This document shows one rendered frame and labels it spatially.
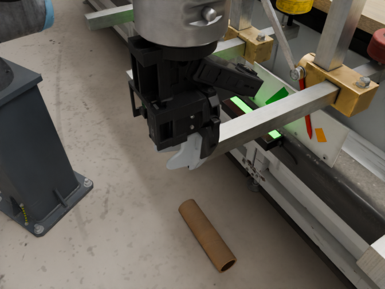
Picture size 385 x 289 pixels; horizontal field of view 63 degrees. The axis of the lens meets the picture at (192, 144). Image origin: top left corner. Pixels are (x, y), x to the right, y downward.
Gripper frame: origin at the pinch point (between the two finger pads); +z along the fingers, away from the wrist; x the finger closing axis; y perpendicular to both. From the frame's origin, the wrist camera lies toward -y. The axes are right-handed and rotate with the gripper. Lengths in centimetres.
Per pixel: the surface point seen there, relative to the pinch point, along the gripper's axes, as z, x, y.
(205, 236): 75, -22, -20
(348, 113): -0.8, 4.4, -27.5
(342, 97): -2.7, 2.2, -27.4
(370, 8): -8, -12, -49
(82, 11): 82, -264, -45
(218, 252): 75, -14, -21
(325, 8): -6, -20, -45
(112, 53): 82, -182, -42
